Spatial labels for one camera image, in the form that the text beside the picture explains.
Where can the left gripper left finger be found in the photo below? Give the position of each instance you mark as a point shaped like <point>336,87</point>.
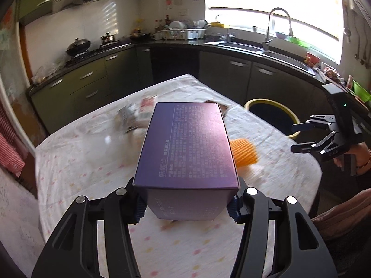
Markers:
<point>72,250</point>

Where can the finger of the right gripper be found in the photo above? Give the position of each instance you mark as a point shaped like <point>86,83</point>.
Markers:
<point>314,123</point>
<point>316,146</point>

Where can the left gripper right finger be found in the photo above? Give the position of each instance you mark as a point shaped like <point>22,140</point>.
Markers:
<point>299,250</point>

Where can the purple cardboard box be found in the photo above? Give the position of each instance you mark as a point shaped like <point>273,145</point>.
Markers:
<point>186,170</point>

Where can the yellow rimmed trash bin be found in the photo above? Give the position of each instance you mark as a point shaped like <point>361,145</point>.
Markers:
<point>274,113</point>

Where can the steel kitchen sink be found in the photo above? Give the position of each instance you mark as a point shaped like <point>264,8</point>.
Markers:
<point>267,54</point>

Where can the green kitchen cabinets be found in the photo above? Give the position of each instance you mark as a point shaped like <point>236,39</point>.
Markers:
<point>107,76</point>

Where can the chrome kitchen faucet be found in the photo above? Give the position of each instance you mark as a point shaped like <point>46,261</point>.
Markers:
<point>273,24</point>

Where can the person right hand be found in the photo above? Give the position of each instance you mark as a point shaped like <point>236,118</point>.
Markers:
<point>362,157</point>

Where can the green plastic basin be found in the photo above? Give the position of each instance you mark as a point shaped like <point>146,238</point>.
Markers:
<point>360,92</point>

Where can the orange foam net sleeve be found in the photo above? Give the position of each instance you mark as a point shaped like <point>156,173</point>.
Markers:
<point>244,152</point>

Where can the floral white tablecloth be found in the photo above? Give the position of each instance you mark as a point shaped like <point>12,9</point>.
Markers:
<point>92,156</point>

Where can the red checkered cloth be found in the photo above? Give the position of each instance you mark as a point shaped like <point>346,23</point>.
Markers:
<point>13,151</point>

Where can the crumpled grey foil packet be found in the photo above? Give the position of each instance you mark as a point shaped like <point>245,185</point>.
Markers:
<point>127,116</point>

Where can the white dish rack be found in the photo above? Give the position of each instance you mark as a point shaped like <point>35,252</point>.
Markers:
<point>182,34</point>

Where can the pink white carton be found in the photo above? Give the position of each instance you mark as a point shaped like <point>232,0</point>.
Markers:
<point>145,111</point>

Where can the black wok with lid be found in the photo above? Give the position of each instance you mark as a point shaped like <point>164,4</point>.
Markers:
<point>78,46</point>

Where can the gas stove burner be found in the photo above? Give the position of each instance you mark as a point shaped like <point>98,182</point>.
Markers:
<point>108,39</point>

